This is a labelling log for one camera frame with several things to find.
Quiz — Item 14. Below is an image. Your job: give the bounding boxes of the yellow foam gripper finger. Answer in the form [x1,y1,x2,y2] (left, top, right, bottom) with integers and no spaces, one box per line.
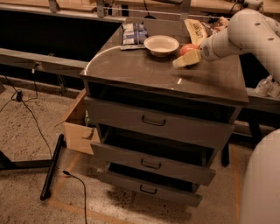
[172,49,201,68]

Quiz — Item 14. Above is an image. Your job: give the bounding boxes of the red apple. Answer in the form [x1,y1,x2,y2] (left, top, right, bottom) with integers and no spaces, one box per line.
[179,44,199,56]

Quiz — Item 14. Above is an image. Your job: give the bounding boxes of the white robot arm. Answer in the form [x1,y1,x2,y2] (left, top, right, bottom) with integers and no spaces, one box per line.
[173,9,280,224]

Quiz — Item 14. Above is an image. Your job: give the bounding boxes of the white paper bowl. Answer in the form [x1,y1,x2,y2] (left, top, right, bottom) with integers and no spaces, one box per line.
[143,35,179,57]

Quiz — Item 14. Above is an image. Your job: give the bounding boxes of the brown yellow chip bag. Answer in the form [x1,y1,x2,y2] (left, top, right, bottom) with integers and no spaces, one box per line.
[185,17,229,46]

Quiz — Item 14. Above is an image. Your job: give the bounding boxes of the grey drawer cabinet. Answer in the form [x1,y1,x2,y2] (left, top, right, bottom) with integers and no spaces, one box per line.
[80,17,249,208]

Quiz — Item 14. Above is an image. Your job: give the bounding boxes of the blue white snack bag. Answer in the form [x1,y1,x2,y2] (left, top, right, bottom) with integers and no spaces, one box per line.
[121,23,148,50]

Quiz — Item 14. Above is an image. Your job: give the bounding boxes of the top grey drawer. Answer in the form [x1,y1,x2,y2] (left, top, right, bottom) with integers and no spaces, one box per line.
[84,96,233,150]

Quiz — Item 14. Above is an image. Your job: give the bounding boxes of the grey drawer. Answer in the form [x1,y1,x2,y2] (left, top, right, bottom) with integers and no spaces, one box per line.
[97,163,202,207]
[84,96,233,150]
[90,141,216,186]

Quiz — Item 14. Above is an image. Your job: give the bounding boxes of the white plastic bottles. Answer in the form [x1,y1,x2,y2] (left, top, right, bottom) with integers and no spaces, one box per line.
[255,75,280,98]

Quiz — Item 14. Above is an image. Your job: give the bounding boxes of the middle grey drawer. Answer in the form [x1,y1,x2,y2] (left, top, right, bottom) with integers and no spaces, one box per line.
[90,141,216,186]

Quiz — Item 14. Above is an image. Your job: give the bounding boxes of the bottom grey drawer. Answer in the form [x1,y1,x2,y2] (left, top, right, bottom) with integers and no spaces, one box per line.
[97,163,202,207]

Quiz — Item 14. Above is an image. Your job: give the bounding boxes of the cardboard box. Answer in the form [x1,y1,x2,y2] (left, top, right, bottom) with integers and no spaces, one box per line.
[57,89,100,155]

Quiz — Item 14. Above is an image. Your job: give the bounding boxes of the black floor cable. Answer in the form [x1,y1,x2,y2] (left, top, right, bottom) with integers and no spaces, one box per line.
[62,170,88,224]

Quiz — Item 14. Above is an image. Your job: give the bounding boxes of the black cable with plug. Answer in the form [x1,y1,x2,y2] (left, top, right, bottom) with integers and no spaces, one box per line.
[0,62,53,158]

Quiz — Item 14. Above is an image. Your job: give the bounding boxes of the grey metal rail bench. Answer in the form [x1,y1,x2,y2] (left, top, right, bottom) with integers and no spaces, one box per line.
[0,48,88,78]

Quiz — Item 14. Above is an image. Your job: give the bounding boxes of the black table leg frame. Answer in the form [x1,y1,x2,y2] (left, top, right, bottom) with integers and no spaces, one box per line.
[0,134,65,200]

